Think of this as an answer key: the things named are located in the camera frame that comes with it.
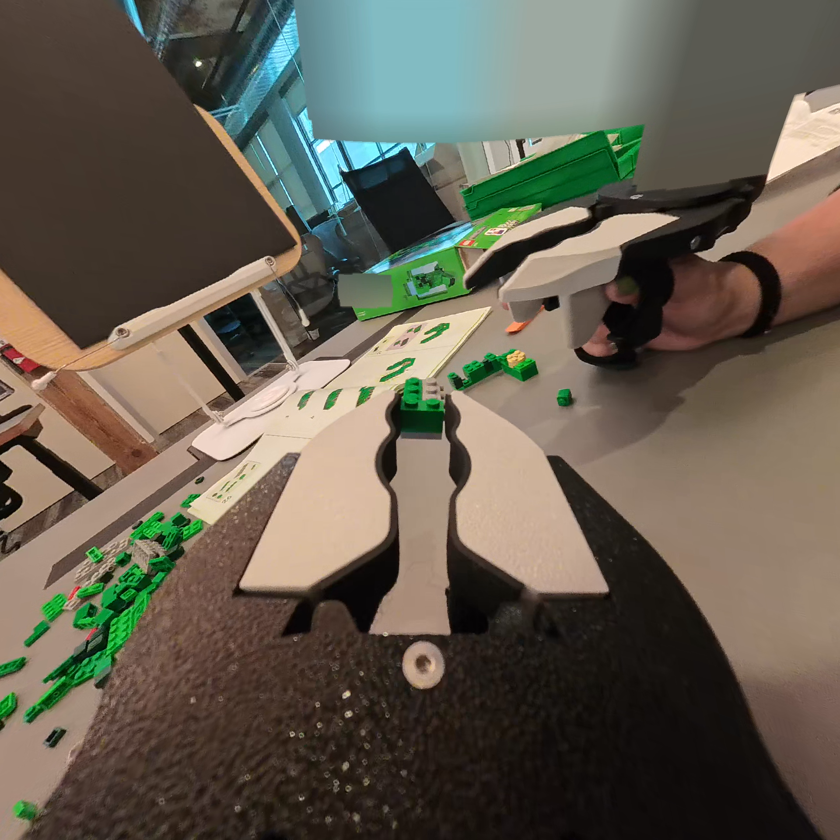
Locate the green tan partial brick build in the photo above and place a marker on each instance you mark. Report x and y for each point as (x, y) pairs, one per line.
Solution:
(489, 371)

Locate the green toy set box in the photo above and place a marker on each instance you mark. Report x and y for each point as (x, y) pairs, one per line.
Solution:
(426, 262)

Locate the white paper stack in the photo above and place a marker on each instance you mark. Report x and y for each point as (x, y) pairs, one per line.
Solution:
(810, 131)

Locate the green plastic crates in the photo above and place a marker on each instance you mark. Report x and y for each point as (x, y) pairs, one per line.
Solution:
(544, 177)

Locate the building instruction booklet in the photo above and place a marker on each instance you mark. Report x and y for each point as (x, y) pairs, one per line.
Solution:
(446, 328)

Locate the person's right hand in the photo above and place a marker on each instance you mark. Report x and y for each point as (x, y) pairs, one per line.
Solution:
(702, 308)

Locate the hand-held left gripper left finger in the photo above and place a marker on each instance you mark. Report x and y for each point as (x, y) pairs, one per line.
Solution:
(328, 505)

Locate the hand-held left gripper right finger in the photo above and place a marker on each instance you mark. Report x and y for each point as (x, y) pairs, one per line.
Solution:
(518, 512)

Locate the wooden post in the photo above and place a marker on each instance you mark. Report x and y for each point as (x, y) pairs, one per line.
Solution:
(92, 413)

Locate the green grey brick assembly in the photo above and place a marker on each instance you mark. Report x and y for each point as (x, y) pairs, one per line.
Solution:
(420, 413)

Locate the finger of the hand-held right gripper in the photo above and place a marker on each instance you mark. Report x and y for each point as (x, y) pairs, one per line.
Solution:
(577, 262)
(544, 226)

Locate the brown-top background desk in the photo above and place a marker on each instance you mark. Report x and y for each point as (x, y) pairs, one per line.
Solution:
(23, 430)

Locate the wood-backed black panel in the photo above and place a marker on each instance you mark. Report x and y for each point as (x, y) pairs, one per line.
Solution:
(131, 164)

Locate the black office chair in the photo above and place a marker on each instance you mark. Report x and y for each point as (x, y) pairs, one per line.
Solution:
(394, 197)

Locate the orange brick separator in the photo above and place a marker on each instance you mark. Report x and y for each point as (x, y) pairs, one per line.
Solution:
(518, 325)

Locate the grey desk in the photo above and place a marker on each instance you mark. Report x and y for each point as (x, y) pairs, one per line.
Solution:
(689, 492)

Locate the person's right forearm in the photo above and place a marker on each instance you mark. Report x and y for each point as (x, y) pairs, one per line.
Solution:
(807, 262)

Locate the black wristband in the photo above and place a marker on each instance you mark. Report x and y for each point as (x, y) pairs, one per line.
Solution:
(764, 289)

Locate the pile of green bricks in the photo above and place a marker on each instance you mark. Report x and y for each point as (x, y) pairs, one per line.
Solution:
(124, 590)

